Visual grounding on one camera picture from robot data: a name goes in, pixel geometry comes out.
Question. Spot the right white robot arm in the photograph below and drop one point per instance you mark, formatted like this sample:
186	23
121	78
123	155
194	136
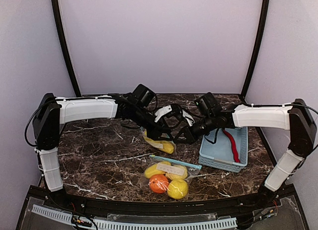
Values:
294	117

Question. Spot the round yellow lemon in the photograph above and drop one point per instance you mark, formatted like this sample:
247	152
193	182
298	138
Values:
177	189

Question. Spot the yellow mango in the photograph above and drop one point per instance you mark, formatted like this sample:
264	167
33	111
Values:
152	170

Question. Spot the clear zip bag blue zipper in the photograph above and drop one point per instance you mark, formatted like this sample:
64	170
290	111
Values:
165	164

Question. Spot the light blue plastic basket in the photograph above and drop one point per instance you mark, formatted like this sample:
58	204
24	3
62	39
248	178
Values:
215	150

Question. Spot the pale yellow potato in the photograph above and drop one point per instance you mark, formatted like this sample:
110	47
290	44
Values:
178	172

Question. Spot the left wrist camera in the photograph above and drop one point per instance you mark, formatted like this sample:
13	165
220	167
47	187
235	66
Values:
168	111

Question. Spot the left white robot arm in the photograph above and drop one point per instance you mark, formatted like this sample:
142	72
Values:
54	112

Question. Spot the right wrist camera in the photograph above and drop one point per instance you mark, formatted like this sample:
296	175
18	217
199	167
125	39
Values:
187	118

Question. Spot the yellow fruit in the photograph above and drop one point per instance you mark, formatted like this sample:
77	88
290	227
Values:
167	147

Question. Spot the black frame post left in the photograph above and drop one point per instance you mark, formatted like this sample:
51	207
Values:
64	47

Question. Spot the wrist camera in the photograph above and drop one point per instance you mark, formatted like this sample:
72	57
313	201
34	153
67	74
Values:
168	111
187	118

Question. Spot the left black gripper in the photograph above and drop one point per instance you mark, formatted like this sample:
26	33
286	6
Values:
154	130

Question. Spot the slotted grey cable duct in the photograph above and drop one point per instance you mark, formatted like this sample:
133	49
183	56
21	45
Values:
124	222

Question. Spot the black frame post right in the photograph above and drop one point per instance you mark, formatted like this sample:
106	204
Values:
256	48

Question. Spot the red chili pepper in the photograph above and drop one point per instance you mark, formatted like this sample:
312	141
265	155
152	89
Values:
233	145

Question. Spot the black frame post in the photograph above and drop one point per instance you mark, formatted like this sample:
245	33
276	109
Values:
64	47
256	48

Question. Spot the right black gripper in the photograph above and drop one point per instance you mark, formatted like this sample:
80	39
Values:
188	134

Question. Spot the orange fruit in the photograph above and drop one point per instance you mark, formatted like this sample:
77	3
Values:
158	183

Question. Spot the black front table rail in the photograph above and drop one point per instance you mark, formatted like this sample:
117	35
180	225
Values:
97	207

